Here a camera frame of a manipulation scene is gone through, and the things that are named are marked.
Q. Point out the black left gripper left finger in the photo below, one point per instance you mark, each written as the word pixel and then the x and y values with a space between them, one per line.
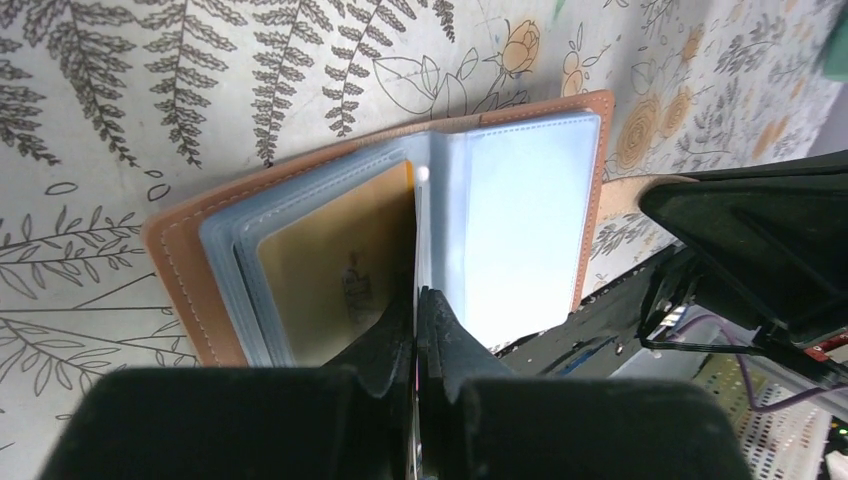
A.
pixel 347 419

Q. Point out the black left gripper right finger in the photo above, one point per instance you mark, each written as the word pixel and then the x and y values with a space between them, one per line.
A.
pixel 481 420

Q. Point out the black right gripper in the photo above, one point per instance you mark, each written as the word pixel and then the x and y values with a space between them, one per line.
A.
pixel 771 247

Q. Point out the gold credit card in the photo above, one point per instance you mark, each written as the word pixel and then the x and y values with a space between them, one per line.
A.
pixel 333 271

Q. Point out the mint green cylindrical tube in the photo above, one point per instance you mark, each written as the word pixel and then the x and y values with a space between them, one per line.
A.
pixel 833 56

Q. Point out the floral patterned table mat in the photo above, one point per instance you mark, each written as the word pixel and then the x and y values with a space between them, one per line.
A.
pixel 113 110

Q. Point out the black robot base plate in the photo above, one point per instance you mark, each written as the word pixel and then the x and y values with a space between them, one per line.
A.
pixel 600 336

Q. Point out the perforated metal cable tray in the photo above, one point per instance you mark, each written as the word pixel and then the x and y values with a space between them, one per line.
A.
pixel 787 444

